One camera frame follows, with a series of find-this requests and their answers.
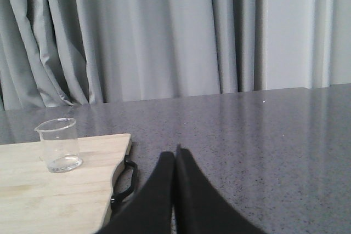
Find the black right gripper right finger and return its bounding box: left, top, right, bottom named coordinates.
left=174, top=145, right=264, bottom=233

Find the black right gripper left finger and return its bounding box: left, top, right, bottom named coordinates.
left=98, top=151, right=174, bottom=233

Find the wooden cutting board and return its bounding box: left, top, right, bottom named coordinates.
left=1, top=134, right=132, bottom=233

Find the black cutting board handle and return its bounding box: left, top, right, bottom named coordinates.
left=110, top=141, right=139, bottom=217

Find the grey curtain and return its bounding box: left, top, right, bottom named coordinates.
left=1, top=0, right=350, bottom=110

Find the small glass beaker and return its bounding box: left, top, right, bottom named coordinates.
left=35, top=117, right=83, bottom=173

